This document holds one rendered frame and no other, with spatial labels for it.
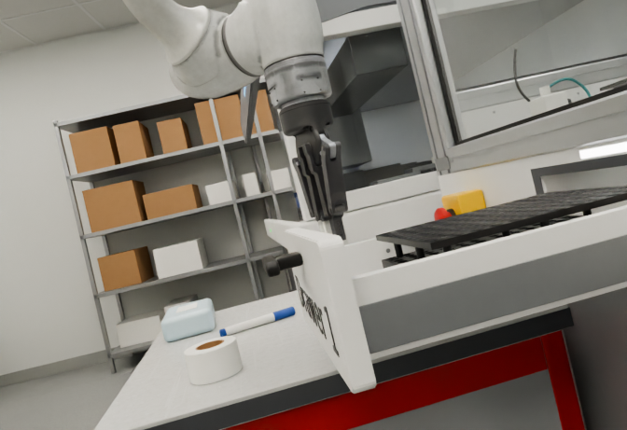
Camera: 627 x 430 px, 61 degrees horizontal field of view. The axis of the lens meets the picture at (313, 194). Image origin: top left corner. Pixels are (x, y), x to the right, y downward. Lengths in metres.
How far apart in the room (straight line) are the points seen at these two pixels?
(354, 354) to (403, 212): 1.01
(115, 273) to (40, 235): 0.93
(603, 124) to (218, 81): 0.53
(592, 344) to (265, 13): 0.60
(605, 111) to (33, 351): 5.04
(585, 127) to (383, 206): 0.78
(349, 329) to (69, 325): 4.82
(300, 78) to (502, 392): 0.48
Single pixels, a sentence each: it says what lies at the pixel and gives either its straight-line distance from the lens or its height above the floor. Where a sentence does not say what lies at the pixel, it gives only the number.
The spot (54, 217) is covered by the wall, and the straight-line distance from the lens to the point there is 5.09.
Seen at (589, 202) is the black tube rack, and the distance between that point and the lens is 0.51.
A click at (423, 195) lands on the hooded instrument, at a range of 1.39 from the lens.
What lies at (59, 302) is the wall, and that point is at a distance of 5.15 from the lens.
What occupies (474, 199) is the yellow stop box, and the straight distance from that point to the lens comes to 0.88.
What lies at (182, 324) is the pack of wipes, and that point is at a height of 0.79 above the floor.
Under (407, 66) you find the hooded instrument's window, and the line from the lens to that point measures 1.45.
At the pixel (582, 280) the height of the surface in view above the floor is 0.85.
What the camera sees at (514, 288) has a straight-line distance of 0.43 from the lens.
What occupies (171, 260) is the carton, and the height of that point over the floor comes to 0.74.
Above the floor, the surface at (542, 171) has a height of 0.92.
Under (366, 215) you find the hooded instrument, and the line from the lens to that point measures 1.34.
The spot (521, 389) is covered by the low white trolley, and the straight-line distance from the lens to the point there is 0.74.
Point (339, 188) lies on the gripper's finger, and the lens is 0.72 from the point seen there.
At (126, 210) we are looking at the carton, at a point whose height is 1.20.
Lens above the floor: 0.96
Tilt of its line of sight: level
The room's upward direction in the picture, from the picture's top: 13 degrees counter-clockwise
